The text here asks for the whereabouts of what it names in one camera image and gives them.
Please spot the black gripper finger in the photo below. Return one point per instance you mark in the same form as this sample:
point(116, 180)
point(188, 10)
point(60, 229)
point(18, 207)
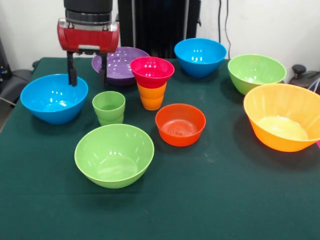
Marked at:
point(72, 75)
point(102, 75)

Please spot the large orange plastic bowl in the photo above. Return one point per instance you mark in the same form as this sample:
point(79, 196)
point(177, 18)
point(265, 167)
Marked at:
point(282, 120)

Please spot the orange plastic cup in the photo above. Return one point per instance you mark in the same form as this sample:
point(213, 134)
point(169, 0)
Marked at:
point(152, 100)

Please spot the green plastic bowl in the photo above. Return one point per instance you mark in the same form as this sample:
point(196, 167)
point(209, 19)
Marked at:
point(256, 71)
point(113, 160)

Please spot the green plastic cup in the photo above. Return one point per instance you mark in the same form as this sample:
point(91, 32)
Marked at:
point(108, 112)

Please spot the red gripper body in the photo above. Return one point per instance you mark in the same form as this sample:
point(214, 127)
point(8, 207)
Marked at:
point(87, 38)

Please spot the pink plastic bowl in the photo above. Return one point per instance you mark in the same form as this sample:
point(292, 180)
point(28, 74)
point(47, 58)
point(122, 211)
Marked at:
point(152, 72)

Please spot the red-orange plastic bowl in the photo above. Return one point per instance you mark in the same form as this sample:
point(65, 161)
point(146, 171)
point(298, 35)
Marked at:
point(180, 137)

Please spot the purple plastic bowl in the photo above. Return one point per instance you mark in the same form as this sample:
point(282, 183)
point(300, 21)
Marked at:
point(120, 65)

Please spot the dark grey chair base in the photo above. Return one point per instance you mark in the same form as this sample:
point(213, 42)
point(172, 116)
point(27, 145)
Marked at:
point(15, 82)
point(303, 77)

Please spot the blue plastic bowl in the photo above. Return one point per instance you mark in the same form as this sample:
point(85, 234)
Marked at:
point(200, 57)
point(53, 105)

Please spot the dark green table cloth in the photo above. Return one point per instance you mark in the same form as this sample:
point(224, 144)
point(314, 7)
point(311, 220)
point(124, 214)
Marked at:
point(160, 215)

